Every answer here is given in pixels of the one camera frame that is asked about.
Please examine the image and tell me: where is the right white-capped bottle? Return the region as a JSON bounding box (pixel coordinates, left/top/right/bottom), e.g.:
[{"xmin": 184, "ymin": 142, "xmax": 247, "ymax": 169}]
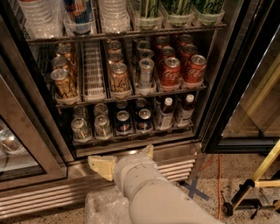
[{"xmin": 174, "ymin": 94, "xmax": 194, "ymax": 127}]

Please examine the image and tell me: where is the open glass fridge door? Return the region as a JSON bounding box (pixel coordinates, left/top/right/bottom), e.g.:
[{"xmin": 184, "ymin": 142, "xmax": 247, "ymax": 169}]
[{"xmin": 201, "ymin": 0, "xmax": 280, "ymax": 154}]

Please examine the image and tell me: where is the middle centre gold can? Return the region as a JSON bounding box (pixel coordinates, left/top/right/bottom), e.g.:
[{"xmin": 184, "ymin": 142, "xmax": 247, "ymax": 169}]
[{"xmin": 108, "ymin": 52, "xmax": 123, "ymax": 67}]

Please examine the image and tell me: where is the rear left coca-cola can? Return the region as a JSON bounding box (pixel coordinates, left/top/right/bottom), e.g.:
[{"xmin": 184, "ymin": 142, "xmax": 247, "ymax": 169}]
[{"xmin": 154, "ymin": 36, "xmax": 169, "ymax": 54}]

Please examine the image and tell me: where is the white-capped bottle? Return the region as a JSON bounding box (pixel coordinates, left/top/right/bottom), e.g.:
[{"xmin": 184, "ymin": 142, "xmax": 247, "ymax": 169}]
[
  {"xmin": 156, "ymin": 97, "xmax": 174, "ymax": 130},
  {"xmin": 174, "ymin": 94, "xmax": 194, "ymax": 127}
]

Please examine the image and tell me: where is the gold can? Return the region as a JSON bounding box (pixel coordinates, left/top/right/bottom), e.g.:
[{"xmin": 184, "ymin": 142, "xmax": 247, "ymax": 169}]
[
  {"xmin": 56, "ymin": 44, "xmax": 77, "ymax": 72},
  {"xmin": 52, "ymin": 56, "xmax": 77, "ymax": 85},
  {"xmin": 50, "ymin": 68, "xmax": 78, "ymax": 99},
  {"xmin": 108, "ymin": 52, "xmax": 123, "ymax": 67},
  {"xmin": 107, "ymin": 40, "xmax": 122, "ymax": 53},
  {"xmin": 110, "ymin": 62, "xmax": 130, "ymax": 93}
]

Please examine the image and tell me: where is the left white-capped bottle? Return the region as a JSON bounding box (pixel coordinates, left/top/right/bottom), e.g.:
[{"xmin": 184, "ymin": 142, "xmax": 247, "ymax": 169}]
[{"xmin": 156, "ymin": 97, "xmax": 174, "ymax": 130}]

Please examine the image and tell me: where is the front left pepsi can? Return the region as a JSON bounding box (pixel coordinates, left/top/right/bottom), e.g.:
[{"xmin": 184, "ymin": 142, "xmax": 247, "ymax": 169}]
[{"xmin": 116, "ymin": 110, "xmax": 131, "ymax": 133}]

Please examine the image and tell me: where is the rear left pepsi can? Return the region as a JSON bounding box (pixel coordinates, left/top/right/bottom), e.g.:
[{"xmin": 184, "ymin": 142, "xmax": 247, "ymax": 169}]
[{"xmin": 115, "ymin": 100, "xmax": 128, "ymax": 112}]

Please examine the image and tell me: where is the blue tape cross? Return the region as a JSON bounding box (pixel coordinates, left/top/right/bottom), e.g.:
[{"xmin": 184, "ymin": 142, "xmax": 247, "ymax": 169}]
[{"xmin": 179, "ymin": 178, "xmax": 209, "ymax": 201}]

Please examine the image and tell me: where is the rear centre gold can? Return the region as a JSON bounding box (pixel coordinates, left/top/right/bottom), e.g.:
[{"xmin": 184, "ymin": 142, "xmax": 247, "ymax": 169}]
[{"xmin": 107, "ymin": 40, "xmax": 122, "ymax": 53}]

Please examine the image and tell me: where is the orange cable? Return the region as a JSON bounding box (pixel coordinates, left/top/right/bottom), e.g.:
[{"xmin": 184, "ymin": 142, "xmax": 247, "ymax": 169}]
[{"xmin": 199, "ymin": 154, "xmax": 223, "ymax": 222}]

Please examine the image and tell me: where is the front left silver can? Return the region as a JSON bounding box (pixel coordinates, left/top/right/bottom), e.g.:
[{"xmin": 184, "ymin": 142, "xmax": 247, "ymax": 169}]
[{"xmin": 71, "ymin": 117, "xmax": 91, "ymax": 141}]

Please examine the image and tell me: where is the front left coca-cola can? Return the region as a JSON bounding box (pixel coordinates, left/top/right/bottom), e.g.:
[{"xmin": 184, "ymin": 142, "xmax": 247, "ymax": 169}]
[{"xmin": 161, "ymin": 57, "xmax": 181, "ymax": 87}]

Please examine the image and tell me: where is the rear left gold can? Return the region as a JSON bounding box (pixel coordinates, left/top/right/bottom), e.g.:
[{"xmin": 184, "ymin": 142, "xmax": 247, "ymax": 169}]
[{"xmin": 56, "ymin": 44, "xmax": 77, "ymax": 72}]

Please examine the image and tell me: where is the middle right coca-cola can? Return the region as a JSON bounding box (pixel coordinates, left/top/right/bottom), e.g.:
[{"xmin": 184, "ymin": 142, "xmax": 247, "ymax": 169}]
[{"xmin": 180, "ymin": 45, "xmax": 198, "ymax": 69}]

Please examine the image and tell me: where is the front centre gold can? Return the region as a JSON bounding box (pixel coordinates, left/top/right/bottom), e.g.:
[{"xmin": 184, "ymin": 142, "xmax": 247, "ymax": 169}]
[{"xmin": 110, "ymin": 62, "xmax": 130, "ymax": 93}]

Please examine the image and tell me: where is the front slim silver can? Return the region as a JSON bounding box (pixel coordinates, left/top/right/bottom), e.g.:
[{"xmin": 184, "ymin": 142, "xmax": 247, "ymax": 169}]
[{"xmin": 138, "ymin": 58, "xmax": 154, "ymax": 88}]

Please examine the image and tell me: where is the stainless steel fridge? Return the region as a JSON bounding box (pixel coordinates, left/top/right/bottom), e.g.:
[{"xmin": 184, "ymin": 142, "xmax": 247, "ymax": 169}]
[{"xmin": 0, "ymin": 0, "xmax": 280, "ymax": 221}]

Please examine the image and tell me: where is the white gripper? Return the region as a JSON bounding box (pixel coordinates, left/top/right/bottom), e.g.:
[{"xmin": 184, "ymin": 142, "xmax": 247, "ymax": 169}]
[{"xmin": 87, "ymin": 144, "xmax": 164, "ymax": 193}]

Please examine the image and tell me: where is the empty white can tray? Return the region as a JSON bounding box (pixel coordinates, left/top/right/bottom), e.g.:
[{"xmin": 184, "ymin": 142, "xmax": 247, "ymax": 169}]
[{"xmin": 82, "ymin": 41, "xmax": 107, "ymax": 102}]

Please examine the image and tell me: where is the red bull can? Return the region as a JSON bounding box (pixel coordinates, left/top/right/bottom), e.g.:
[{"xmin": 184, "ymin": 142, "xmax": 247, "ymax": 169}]
[{"xmin": 63, "ymin": 0, "xmax": 94, "ymax": 36}]

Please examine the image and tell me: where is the rear right coca-cola can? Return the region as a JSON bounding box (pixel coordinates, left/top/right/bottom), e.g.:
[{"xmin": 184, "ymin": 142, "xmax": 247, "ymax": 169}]
[{"xmin": 176, "ymin": 34, "xmax": 193, "ymax": 53}]

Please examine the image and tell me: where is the front right pepsi can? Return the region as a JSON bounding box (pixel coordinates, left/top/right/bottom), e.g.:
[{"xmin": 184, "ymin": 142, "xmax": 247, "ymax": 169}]
[{"xmin": 136, "ymin": 108, "xmax": 151, "ymax": 130}]

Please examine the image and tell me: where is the middle left gold can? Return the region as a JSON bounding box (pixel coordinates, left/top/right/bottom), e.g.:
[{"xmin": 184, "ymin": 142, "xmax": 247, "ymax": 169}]
[{"xmin": 52, "ymin": 56, "xmax": 77, "ymax": 85}]

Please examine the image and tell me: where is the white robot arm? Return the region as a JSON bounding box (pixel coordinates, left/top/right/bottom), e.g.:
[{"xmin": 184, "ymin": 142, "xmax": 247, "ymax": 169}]
[{"xmin": 87, "ymin": 144, "xmax": 224, "ymax": 224}]

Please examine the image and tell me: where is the coca-cola can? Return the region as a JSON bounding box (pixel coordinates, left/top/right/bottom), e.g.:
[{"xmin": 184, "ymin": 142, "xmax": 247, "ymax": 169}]
[
  {"xmin": 180, "ymin": 45, "xmax": 198, "ymax": 69},
  {"xmin": 161, "ymin": 57, "xmax": 181, "ymax": 87},
  {"xmin": 176, "ymin": 34, "xmax": 193, "ymax": 53},
  {"xmin": 157, "ymin": 46, "xmax": 176, "ymax": 67},
  {"xmin": 154, "ymin": 36, "xmax": 169, "ymax": 54},
  {"xmin": 183, "ymin": 54, "xmax": 207, "ymax": 83}
]

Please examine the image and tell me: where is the middle slim silver can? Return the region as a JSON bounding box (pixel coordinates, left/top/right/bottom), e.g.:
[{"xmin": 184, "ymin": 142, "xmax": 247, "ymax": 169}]
[{"xmin": 137, "ymin": 49, "xmax": 154, "ymax": 60}]

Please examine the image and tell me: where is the yellow wheeled stand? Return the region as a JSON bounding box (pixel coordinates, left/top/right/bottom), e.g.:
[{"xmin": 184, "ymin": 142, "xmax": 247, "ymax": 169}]
[{"xmin": 221, "ymin": 140, "xmax": 280, "ymax": 220}]

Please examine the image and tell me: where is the rear right pepsi can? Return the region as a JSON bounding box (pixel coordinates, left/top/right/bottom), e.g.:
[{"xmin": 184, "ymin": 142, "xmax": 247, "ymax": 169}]
[{"xmin": 135, "ymin": 98, "xmax": 147, "ymax": 111}]

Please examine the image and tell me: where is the pepsi can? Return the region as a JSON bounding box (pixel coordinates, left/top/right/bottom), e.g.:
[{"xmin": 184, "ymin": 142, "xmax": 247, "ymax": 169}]
[
  {"xmin": 136, "ymin": 108, "xmax": 151, "ymax": 130},
  {"xmin": 115, "ymin": 100, "xmax": 128, "ymax": 112},
  {"xmin": 135, "ymin": 98, "xmax": 147, "ymax": 111},
  {"xmin": 116, "ymin": 110, "xmax": 131, "ymax": 133}
]

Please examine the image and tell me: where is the slim silver can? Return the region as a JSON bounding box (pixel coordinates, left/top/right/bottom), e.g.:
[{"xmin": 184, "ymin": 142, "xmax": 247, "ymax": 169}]
[
  {"xmin": 138, "ymin": 58, "xmax": 154, "ymax": 88},
  {"xmin": 137, "ymin": 49, "xmax": 154, "ymax": 60},
  {"xmin": 136, "ymin": 40, "xmax": 151, "ymax": 53}
]

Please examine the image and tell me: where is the front left gold can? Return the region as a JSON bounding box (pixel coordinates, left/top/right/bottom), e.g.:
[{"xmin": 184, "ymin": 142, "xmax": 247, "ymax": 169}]
[{"xmin": 50, "ymin": 68, "xmax": 78, "ymax": 99}]

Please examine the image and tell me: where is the front right coca-cola can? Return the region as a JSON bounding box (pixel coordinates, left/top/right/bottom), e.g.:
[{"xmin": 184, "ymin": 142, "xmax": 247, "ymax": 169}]
[{"xmin": 183, "ymin": 54, "xmax": 207, "ymax": 83}]

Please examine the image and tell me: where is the middle left coca-cola can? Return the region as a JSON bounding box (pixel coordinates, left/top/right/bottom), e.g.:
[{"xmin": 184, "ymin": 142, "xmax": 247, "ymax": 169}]
[{"xmin": 157, "ymin": 46, "xmax": 176, "ymax": 67}]

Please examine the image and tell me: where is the rear slim silver can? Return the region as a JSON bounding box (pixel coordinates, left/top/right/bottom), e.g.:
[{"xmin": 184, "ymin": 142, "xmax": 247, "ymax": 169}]
[{"xmin": 136, "ymin": 40, "xmax": 151, "ymax": 53}]

